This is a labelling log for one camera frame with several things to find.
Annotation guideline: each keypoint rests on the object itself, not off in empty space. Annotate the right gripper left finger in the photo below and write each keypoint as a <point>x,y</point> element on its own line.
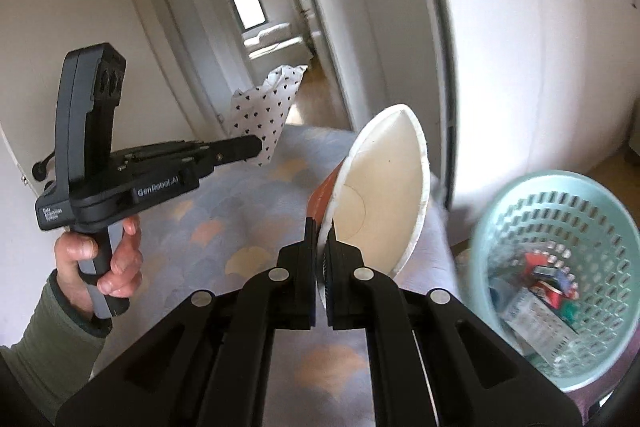
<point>207,362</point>

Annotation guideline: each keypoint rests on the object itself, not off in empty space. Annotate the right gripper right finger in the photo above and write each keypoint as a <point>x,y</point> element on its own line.
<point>432,361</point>

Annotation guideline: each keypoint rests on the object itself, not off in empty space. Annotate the orange paper cup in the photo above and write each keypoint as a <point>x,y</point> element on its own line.
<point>376,198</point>

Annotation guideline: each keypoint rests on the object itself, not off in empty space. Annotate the white dotted paper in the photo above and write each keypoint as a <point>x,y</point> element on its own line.
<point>262,110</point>

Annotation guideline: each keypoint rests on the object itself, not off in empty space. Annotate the left green sleeve forearm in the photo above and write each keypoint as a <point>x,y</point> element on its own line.
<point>53,360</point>

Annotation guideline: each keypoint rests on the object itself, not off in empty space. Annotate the mint green laundry basket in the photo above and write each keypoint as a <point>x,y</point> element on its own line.
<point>553,268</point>

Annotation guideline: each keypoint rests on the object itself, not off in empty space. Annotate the white sofa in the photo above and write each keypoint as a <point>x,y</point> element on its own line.
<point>274,38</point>

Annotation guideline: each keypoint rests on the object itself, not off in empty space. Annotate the white wardrobe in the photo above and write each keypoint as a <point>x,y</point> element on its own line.
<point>541,84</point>

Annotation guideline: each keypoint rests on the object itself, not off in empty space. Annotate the black door handle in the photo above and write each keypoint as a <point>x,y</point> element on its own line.
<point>43,174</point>

